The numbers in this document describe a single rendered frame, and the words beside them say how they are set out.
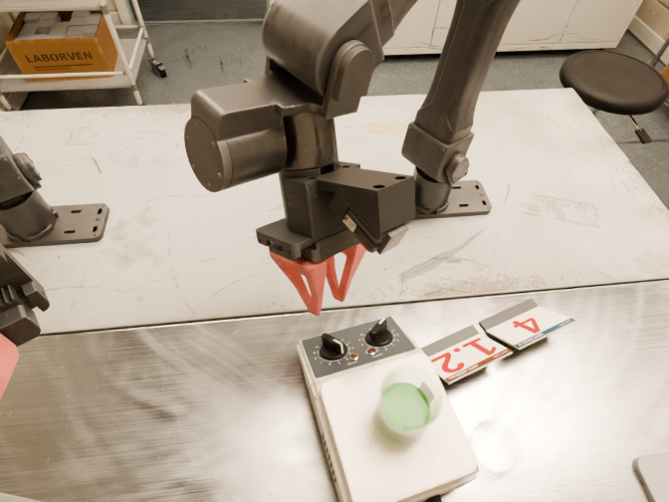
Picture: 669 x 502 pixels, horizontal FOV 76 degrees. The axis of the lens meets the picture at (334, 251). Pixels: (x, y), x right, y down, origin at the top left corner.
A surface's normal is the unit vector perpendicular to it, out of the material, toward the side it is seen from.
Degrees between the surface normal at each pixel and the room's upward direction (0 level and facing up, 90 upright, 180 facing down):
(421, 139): 82
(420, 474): 0
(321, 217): 64
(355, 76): 90
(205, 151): 76
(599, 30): 90
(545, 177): 0
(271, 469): 0
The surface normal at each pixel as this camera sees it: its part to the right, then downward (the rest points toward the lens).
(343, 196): -0.73, 0.36
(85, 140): 0.04, -0.60
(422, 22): 0.12, 0.80
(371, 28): 0.67, 0.61
